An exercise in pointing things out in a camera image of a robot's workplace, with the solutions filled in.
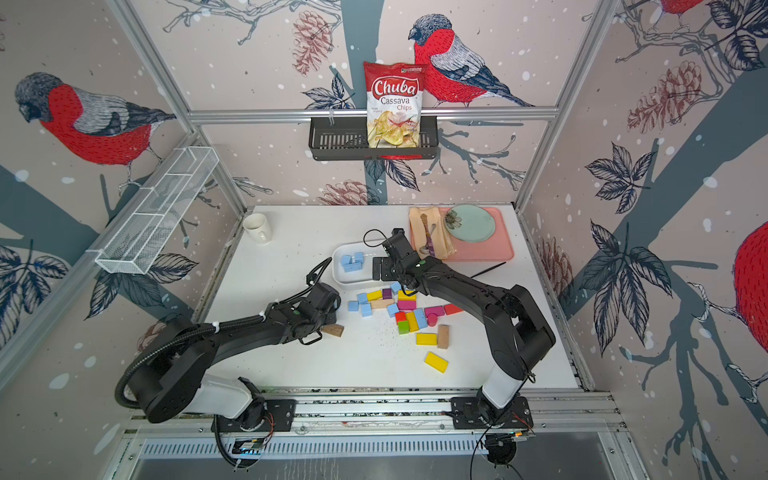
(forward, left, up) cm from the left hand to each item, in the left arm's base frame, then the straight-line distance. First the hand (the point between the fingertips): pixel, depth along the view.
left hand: (334, 303), depth 91 cm
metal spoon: (+23, -31, -2) cm, 39 cm away
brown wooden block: (-7, 0, -2) cm, 8 cm away
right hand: (+9, -16, +8) cm, 20 cm away
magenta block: (0, -23, -1) cm, 23 cm away
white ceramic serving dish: (+13, -8, -4) cm, 16 cm away
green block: (-7, -21, -2) cm, 22 cm away
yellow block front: (-17, -30, -2) cm, 35 cm away
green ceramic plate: (+35, -49, -2) cm, 60 cm away
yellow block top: (-5, -21, +15) cm, 26 cm away
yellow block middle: (-9, -28, -4) cm, 30 cm away
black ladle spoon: (+17, -56, -3) cm, 59 cm away
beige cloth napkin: (+28, -36, -2) cm, 46 cm away
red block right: (0, -37, -3) cm, 37 cm away
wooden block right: (-9, -33, -2) cm, 34 cm away
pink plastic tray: (+24, -57, -3) cm, 62 cm away
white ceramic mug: (+27, +30, +6) cm, 40 cm away
